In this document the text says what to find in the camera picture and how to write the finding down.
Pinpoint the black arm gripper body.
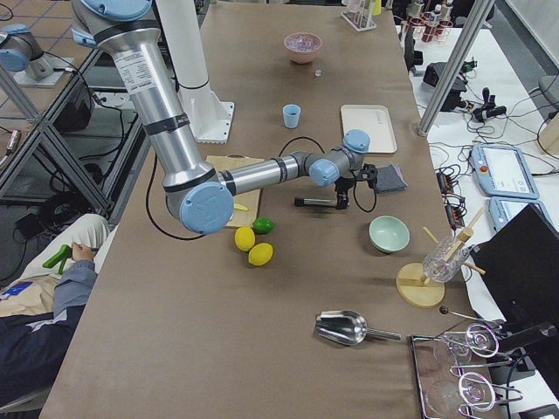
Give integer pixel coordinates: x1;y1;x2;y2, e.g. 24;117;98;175
335;163;378;196

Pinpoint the steel muddler black tip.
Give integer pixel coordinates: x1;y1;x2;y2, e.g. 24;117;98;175
293;197;338;208

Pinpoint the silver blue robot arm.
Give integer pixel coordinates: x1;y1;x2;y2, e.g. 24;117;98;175
72;1;370;235
1;24;44;72

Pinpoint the light blue plastic cup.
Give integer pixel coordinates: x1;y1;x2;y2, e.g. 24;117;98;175
282;104;301;129

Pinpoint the wooden cup tree stand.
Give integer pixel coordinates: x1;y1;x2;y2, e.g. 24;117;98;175
397;208;486;307

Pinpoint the metal ice scoop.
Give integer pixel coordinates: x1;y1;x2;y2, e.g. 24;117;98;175
314;310;402;346

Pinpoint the pink bowl of ice cubes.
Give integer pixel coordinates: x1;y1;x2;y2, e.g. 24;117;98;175
284;32;322;65

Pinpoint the grey folded cloth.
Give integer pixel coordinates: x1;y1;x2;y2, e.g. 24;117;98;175
376;164;407;193

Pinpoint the cream rabbit serving tray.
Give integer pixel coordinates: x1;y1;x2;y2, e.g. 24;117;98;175
341;105;397;155

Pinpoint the mint green bowl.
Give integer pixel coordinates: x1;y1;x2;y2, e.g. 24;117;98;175
369;216;411;253

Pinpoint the green lime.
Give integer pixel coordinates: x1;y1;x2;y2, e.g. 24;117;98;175
252;217;275;235

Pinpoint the bamboo cutting board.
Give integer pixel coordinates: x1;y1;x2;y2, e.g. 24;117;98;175
206;155;263;228

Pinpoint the yellow lemon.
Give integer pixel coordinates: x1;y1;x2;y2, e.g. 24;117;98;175
234;226;256;251
248;243;274;266

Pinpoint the clear glass on stand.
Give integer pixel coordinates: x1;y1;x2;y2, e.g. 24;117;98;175
422;237;469;283

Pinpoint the blue teach pendant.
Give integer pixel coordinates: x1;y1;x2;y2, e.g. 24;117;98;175
470;144;540;200
488;196;554;232

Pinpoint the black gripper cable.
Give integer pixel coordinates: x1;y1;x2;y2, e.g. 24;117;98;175
146;136;379;240

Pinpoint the white wire cup rack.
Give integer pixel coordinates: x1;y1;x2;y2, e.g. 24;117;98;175
341;0;376;31

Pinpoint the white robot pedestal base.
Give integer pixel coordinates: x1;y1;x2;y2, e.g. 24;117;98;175
156;0;235;144

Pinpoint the black wire glass rack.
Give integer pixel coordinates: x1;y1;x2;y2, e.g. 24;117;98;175
411;320;523;418

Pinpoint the aluminium frame post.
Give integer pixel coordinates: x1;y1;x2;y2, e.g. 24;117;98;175
417;0;495;137

